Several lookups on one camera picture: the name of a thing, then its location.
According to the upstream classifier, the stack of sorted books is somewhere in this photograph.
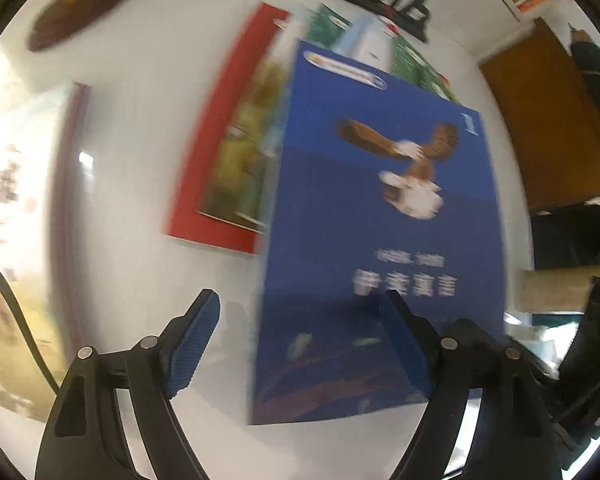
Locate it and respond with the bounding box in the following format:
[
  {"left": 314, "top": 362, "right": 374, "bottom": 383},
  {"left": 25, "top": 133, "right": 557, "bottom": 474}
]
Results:
[{"left": 48, "top": 82, "right": 91, "bottom": 356}]

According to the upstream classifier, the brown wooden cabinet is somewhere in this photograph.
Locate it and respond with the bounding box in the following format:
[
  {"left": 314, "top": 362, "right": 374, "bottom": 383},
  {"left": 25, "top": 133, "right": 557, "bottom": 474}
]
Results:
[{"left": 480, "top": 18, "right": 600, "bottom": 212}]

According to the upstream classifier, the red picture book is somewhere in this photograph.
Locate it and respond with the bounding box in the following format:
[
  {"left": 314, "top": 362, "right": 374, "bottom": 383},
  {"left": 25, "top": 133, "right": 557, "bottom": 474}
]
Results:
[{"left": 166, "top": 2, "right": 289, "bottom": 254}]

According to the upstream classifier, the green insect book 02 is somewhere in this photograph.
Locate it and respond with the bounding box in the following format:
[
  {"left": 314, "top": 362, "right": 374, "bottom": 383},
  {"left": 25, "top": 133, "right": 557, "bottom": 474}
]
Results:
[{"left": 306, "top": 4, "right": 458, "bottom": 103}]

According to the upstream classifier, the yellow globe wooden base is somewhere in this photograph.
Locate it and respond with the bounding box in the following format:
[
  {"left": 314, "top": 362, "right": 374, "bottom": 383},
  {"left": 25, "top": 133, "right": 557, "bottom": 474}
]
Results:
[{"left": 27, "top": 0, "right": 124, "bottom": 52}]

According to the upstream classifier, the light blue Tang poetry book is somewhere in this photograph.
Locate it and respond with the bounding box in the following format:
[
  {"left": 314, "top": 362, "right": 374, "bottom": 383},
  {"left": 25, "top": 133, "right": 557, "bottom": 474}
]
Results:
[{"left": 332, "top": 14, "right": 399, "bottom": 73}]

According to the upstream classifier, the blue eagle book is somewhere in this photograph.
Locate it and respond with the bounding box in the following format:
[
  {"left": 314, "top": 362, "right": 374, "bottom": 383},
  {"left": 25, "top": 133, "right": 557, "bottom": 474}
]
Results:
[{"left": 250, "top": 42, "right": 505, "bottom": 425}]

